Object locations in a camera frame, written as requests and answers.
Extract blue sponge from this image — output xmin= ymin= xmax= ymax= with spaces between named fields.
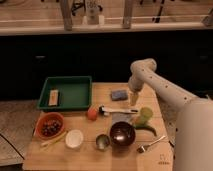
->
xmin=111 ymin=90 xmax=128 ymax=101

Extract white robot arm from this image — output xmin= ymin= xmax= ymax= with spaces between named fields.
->
xmin=128 ymin=58 xmax=213 ymax=171

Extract green plastic tray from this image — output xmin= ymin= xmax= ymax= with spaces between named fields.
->
xmin=38 ymin=76 xmax=92 ymax=112

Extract green plastic cup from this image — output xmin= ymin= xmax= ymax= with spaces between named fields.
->
xmin=136 ymin=107 xmax=153 ymax=125

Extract grey folded cloth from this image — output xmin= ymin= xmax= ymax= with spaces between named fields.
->
xmin=112 ymin=113 xmax=132 ymax=123

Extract green chili pepper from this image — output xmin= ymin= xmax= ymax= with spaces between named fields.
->
xmin=133 ymin=124 xmax=157 ymax=136

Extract dark red bowl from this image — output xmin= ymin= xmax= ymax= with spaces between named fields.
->
xmin=110 ymin=121 xmax=136 ymax=147

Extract orange fruit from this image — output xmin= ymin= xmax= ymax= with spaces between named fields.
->
xmin=87 ymin=107 xmax=98 ymax=121

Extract silver fork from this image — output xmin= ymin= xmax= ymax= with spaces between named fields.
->
xmin=137 ymin=135 xmax=166 ymax=153

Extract small metal cup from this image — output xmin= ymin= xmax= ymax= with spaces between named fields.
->
xmin=96 ymin=134 xmax=110 ymax=150

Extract white small bowl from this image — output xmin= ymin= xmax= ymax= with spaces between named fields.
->
xmin=65 ymin=129 xmax=84 ymax=149

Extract small wooden block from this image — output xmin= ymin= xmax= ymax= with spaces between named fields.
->
xmin=48 ymin=90 xmax=59 ymax=106

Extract orange bowl with berries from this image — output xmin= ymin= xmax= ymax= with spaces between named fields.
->
xmin=35 ymin=112 xmax=65 ymax=140

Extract wooden chopsticks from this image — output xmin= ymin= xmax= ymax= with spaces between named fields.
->
xmin=41 ymin=131 xmax=67 ymax=147

